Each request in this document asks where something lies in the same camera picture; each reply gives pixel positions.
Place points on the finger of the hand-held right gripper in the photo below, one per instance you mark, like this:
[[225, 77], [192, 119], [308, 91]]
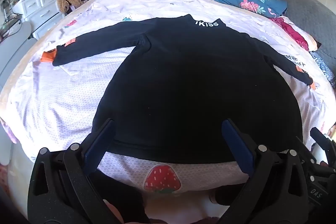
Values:
[[323, 141], [308, 154]]

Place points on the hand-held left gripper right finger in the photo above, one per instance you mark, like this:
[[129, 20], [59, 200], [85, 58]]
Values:
[[237, 142]]

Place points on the blue white patterned pillow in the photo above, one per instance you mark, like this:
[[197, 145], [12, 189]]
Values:
[[325, 66]]

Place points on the grey chair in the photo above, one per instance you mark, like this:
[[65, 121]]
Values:
[[13, 50]]

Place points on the black long-sleeve shirt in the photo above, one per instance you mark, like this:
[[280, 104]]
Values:
[[183, 82]]

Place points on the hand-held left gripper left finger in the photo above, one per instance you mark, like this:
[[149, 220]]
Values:
[[98, 144]]

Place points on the red floral pillow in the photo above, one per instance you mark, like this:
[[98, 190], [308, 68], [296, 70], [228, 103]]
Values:
[[294, 29]]

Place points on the pink strawberry print bedsheet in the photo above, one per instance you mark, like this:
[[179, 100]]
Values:
[[65, 98]]

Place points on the white drawer cabinet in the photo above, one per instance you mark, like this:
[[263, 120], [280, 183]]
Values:
[[42, 8]]

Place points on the grey padded headboard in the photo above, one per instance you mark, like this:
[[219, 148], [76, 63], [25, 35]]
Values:
[[307, 11]]

